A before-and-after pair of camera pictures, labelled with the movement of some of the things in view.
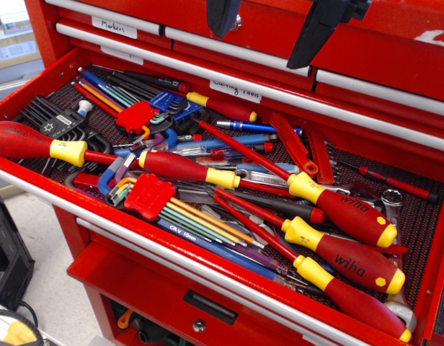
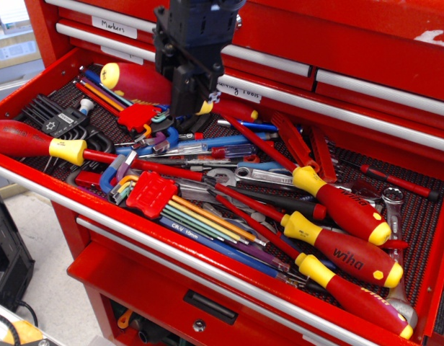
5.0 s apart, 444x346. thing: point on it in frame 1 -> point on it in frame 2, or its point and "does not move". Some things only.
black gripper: (323, 16) -> (187, 32)
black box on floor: (12, 265) does not move
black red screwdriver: (291, 212) -> (315, 210)
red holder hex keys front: (153, 195) does not move
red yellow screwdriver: (186, 168) -> (138, 83)
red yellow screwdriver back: (222, 108) does not move
